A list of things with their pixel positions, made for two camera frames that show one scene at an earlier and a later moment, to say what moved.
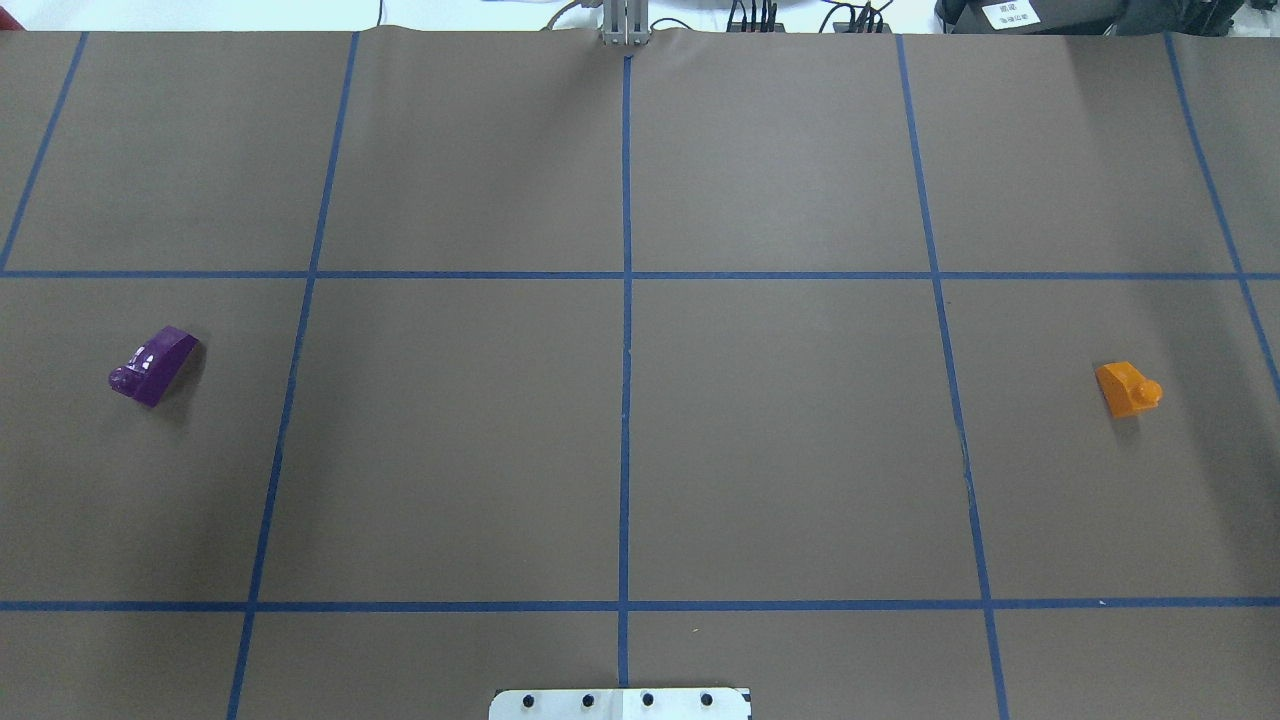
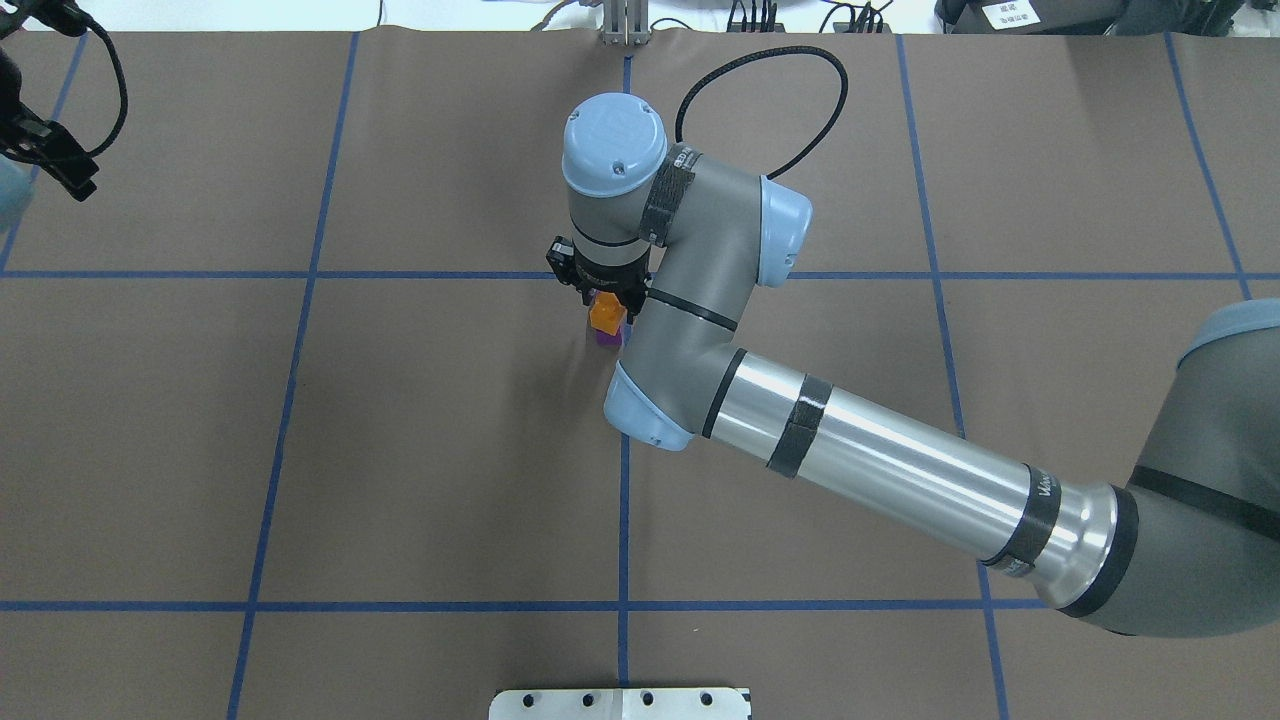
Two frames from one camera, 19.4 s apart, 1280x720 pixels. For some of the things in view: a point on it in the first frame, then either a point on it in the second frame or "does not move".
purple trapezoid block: (154, 365) → (610, 339)
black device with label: (1087, 17) does not move
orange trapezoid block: (1125, 390) → (607, 313)
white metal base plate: (621, 704) does not move
